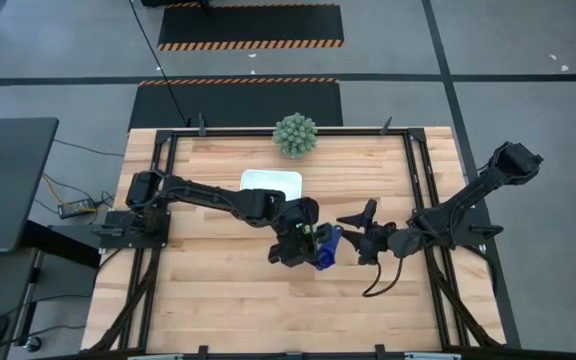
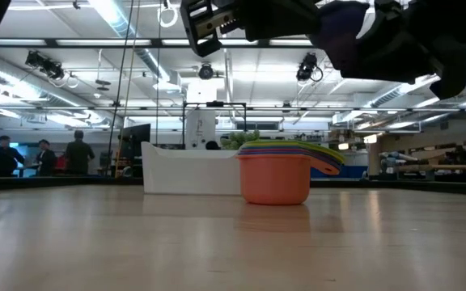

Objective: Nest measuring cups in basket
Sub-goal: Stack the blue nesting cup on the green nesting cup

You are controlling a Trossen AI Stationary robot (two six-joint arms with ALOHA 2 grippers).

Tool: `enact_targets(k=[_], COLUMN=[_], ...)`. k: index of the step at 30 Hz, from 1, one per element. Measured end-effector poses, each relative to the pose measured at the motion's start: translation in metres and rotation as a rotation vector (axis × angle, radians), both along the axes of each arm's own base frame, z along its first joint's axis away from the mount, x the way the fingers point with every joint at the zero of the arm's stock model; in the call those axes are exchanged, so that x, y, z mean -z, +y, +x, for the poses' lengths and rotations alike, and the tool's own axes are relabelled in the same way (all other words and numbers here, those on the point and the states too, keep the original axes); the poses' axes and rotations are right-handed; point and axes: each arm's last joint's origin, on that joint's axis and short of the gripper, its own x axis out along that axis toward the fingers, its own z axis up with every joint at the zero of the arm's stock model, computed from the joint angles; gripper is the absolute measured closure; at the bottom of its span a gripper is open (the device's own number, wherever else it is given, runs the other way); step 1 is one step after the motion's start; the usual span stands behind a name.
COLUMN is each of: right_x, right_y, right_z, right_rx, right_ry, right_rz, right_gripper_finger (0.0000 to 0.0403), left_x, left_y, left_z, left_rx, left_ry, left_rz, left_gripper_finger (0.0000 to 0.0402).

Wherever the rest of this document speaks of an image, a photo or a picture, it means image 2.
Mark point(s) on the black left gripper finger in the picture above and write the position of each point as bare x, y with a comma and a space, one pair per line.
277, 10
277, 29

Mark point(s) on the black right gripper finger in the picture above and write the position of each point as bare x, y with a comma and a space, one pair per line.
453, 77
395, 56

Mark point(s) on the green measuring cup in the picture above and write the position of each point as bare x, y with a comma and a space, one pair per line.
281, 142

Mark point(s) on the yellow measuring cup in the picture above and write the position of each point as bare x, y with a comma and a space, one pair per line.
281, 144

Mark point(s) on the light blue measuring cup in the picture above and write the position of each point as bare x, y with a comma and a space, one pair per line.
281, 147

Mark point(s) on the orange measuring cup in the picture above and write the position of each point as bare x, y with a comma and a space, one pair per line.
275, 182

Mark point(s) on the white plastic basket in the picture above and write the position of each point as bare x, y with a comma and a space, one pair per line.
188, 169

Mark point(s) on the black ceiling light track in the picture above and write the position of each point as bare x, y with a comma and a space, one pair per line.
156, 42

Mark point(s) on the white machine cabinet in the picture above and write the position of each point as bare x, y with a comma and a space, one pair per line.
200, 129

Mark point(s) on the green artificial plant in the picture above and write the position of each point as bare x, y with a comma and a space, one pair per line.
235, 139

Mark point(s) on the person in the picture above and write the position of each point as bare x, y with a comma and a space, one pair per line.
46, 159
213, 145
2, 159
78, 155

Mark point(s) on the blue storage bins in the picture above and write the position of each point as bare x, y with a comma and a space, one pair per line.
354, 171

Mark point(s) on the black computer monitor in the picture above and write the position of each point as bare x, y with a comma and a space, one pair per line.
136, 137

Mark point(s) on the red cabinet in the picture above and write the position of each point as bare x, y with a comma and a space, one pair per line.
60, 163

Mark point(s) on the black ceiling-mounted camera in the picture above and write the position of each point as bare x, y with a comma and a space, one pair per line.
45, 64
306, 66
206, 71

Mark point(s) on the black aluminium table frame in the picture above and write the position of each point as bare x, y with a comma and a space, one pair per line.
55, 182

